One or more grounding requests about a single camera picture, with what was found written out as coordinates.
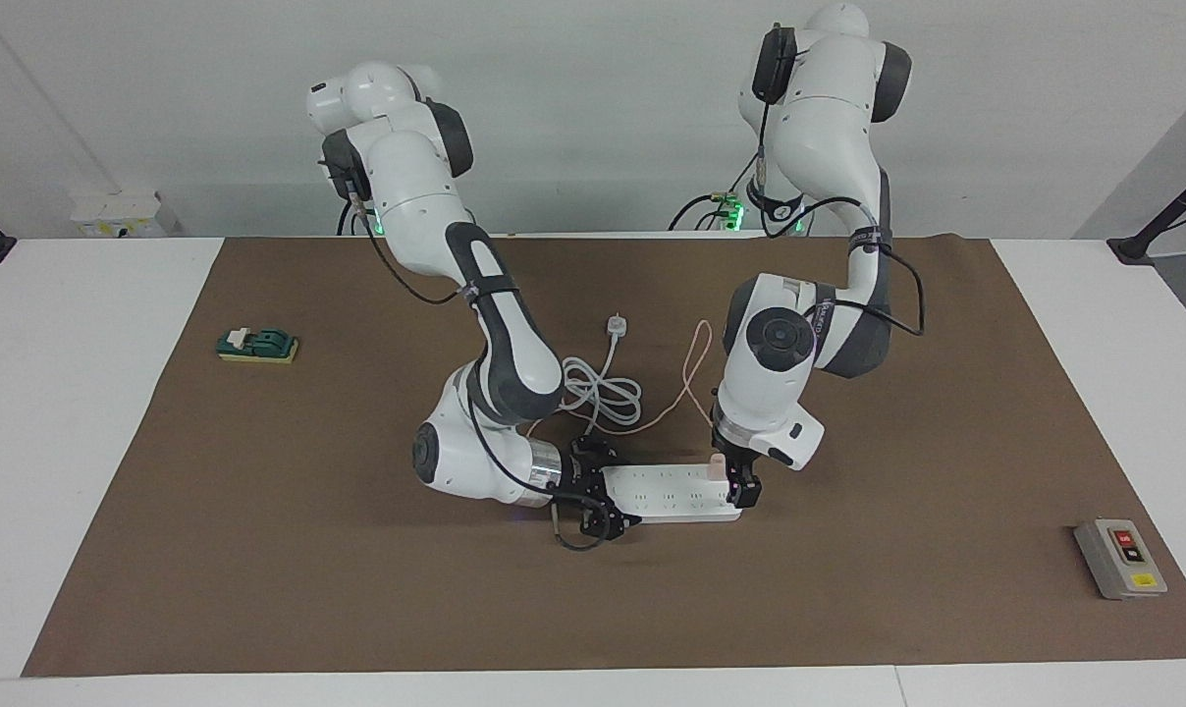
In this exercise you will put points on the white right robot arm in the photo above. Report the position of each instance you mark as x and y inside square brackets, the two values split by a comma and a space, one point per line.
[416, 196]

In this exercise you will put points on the white wall box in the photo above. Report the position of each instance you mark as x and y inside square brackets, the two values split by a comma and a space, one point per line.
[117, 214]

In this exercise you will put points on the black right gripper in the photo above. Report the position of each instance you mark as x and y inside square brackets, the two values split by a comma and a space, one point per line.
[578, 486]

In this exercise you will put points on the brown table mat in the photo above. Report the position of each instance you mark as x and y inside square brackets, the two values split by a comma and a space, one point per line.
[357, 589]

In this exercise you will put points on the white power strip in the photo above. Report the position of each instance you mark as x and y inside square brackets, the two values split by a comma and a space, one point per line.
[667, 489]

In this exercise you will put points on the pink charger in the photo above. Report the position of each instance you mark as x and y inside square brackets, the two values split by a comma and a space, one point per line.
[716, 468]

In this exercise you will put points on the grey on-off switch box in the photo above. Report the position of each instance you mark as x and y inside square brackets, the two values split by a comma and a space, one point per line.
[1121, 558]

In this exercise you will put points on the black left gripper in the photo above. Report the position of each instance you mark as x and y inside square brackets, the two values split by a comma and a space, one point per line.
[732, 447]

